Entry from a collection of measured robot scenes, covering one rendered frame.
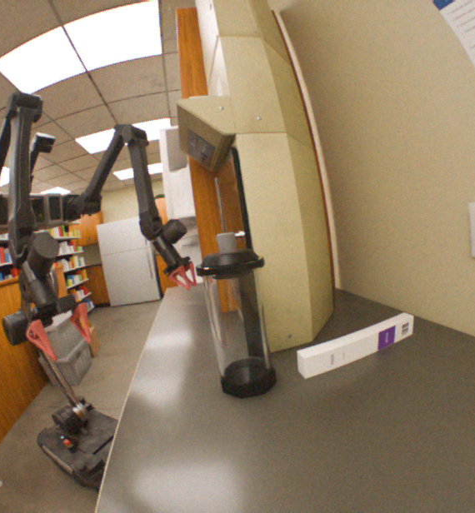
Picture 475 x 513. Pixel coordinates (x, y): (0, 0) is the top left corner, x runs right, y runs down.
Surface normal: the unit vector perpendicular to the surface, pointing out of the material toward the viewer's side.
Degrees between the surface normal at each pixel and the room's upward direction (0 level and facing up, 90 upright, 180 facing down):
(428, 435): 0
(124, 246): 90
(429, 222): 90
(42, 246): 60
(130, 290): 90
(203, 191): 90
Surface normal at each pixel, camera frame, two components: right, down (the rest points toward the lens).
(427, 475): -0.15, -0.98
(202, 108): 0.18, 0.07
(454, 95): -0.97, 0.16
